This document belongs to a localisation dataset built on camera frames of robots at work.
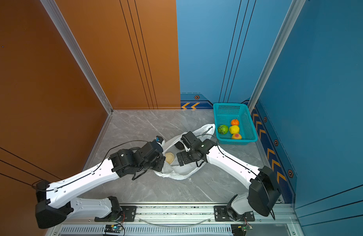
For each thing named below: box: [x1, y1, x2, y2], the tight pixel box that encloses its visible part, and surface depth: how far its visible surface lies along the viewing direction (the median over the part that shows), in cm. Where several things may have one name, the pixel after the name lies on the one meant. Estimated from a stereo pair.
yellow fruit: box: [229, 124, 240, 135], surface depth 104 cm
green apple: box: [217, 124, 229, 135], surface depth 104 cm
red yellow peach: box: [231, 133, 242, 140], surface depth 100 cm
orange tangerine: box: [231, 118, 240, 126], surface depth 110 cm
